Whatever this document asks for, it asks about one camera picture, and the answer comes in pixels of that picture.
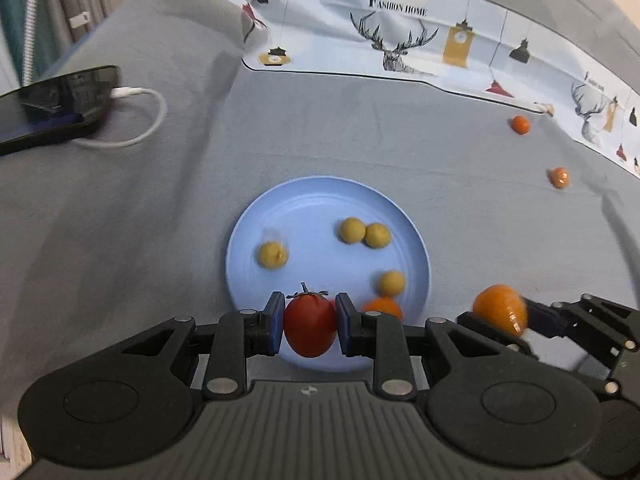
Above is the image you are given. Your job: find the grey curtain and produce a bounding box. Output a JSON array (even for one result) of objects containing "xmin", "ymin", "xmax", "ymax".
[{"xmin": 0, "ymin": 0, "xmax": 166, "ymax": 86}]

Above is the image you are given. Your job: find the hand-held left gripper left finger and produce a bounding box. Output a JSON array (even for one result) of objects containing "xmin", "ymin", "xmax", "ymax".
[{"xmin": 117, "ymin": 291, "xmax": 287, "ymax": 402}]

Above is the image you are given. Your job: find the black smartphone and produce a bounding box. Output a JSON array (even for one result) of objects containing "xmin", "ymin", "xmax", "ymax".
[{"xmin": 0, "ymin": 64, "xmax": 122, "ymax": 157}]

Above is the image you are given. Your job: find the red cherry tomato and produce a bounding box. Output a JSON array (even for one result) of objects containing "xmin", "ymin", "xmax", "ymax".
[{"xmin": 283, "ymin": 283, "xmax": 339, "ymax": 359}]

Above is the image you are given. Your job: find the grey bed sheet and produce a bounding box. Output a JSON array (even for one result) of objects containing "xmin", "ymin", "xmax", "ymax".
[{"xmin": 0, "ymin": 0, "xmax": 640, "ymax": 480}]

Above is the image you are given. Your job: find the white charging cable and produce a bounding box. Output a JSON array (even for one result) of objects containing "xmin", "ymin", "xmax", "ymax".
[{"xmin": 74, "ymin": 86, "xmax": 168, "ymax": 150}]

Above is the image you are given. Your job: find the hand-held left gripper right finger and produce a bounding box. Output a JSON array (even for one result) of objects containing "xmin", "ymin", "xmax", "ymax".
[{"xmin": 335, "ymin": 292, "xmax": 501, "ymax": 403}]

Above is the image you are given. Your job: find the white striped hose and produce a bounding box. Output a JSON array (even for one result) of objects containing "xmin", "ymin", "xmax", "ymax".
[{"xmin": 21, "ymin": 0, "xmax": 47, "ymax": 86}]

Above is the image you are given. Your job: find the blue round plate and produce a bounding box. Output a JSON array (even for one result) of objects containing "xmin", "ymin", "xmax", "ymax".
[{"xmin": 226, "ymin": 176, "xmax": 431, "ymax": 373}]

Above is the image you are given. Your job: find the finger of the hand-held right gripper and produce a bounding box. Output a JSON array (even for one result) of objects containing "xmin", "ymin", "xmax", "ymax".
[
  {"xmin": 456, "ymin": 310, "xmax": 541, "ymax": 362},
  {"xmin": 522, "ymin": 294, "xmax": 640, "ymax": 396}
]

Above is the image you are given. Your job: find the white printed blanket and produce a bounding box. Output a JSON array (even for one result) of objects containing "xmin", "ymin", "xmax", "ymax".
[{"xmin": 170, "ymin": 0, "xmax": 640, "ymax": 181}]

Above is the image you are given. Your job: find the small yellow round fruit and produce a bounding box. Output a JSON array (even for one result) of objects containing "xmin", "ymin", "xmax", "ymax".
[
  {"xmin": 340, "ymin": 217, "xmax": 367, "ymax": 245},
  {"xmin": 364, "ymin": 222, "xmax": 392, "ymax": 249},
  {"xmin": 377, "ymin": 270, "xmax": 407, "ymax": 297},
  {"xmin": 258, "ymin": 241, "xmax": 289, "ymax": 270}
]

